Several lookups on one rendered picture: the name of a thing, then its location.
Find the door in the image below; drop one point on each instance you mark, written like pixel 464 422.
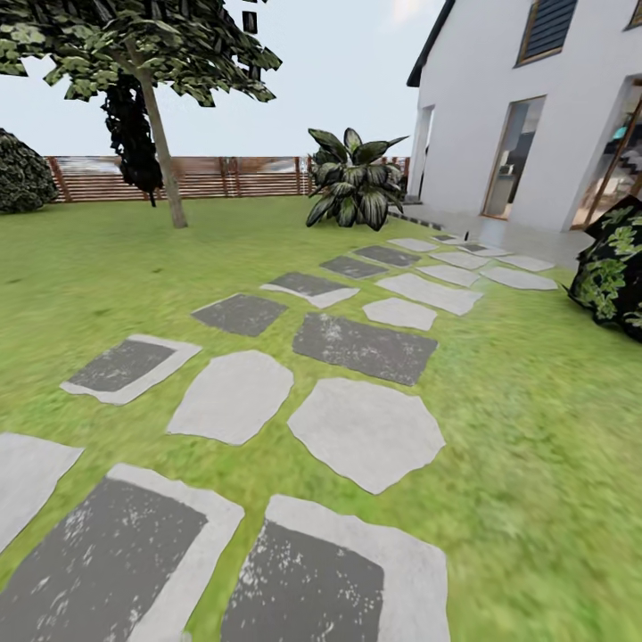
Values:
pixel 619 171

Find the tree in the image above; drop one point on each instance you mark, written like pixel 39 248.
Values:
pixel 130 130
pixel 190 42

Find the fixed window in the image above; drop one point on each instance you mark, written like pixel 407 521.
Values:
pixel 522 122

